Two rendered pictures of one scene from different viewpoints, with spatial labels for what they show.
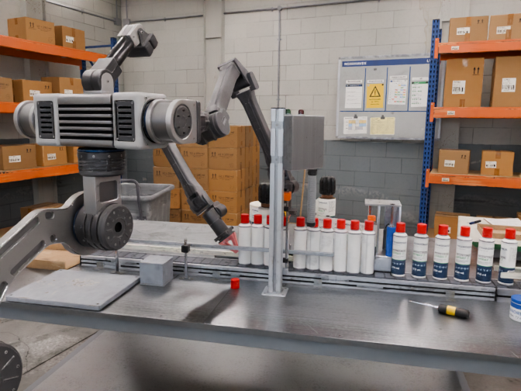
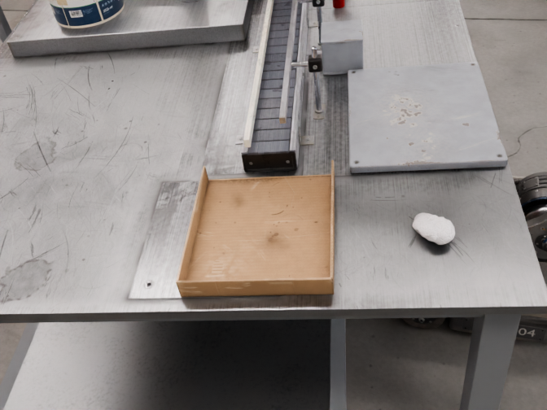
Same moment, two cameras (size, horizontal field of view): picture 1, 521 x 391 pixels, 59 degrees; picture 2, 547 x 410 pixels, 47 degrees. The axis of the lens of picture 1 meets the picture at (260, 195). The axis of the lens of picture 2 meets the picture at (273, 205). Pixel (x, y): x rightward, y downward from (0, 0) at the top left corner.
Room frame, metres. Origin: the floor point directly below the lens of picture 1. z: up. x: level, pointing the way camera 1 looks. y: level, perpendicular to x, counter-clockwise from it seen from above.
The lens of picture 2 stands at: (1.97, 1.75, 1.65)
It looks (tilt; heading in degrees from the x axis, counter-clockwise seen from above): 43 degrees down; 268
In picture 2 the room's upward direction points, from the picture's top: 9 degrees counter-clockwise
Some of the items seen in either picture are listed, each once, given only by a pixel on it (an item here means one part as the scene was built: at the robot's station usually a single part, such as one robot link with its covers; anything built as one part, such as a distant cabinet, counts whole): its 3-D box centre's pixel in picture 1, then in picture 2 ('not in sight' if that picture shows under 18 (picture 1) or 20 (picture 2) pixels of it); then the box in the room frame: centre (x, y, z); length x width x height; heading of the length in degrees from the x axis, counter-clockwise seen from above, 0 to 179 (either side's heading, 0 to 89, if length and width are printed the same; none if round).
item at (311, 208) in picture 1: (311, 198); not in sight; (1.63, -0.19, 1.18); 0.04 x 0.04 x 0.21
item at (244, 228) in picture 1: (244, 239); not in sight; (1.79, 0.06, 0.98); 0.05 x 0.05 x 0.20
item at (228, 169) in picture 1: (208, 181); not in sight; (5.70, 0.66, 0.70); 1.20 x 0.82 x 1.39; 72
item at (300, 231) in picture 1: (300, 243); not in sight; (1.74, -0.16, 0.98); 0.05 x 0.05 x 0.20
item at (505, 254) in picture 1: (508, 256); not in sight; (1.58, -0.89, 0.98); 0.05 x 0.05 x 0.20
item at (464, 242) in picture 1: (463, 254); not in sight; (1.62, -0.74, 0.98); 0.05 x 0.05 x 0.20
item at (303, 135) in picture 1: (298, 142); not in sight; (1.66, -0.13, 1.38); 0.17 x 0.10 x 0.19; 133
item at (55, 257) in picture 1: (53, 254); (262, 224); (1.98, 0.93, 0.85); 0.30 x 0.26 x 0.04; 78
